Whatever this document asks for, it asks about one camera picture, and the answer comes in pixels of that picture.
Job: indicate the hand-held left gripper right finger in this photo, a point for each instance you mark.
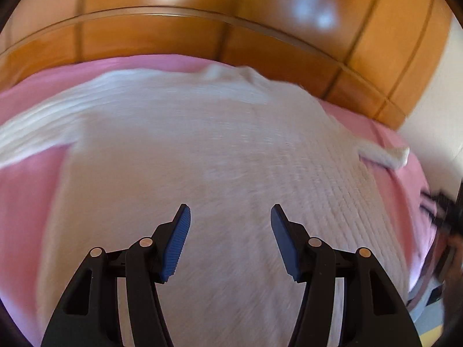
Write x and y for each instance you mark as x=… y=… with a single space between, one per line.
x=284 y=242

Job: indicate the wooden headboard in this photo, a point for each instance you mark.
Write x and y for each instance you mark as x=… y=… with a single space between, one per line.
x=144 y=36

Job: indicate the pink bed sheet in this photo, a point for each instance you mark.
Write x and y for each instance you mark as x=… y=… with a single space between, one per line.
x=29 y=195

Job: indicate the white knit sweater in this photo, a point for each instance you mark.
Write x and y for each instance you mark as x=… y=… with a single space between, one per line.
x=217 y=144

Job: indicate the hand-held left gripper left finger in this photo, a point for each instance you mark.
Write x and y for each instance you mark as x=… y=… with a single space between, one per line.
x=176 y=242

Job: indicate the patterned cloth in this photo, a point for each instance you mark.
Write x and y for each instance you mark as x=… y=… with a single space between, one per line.
x=425 y=296

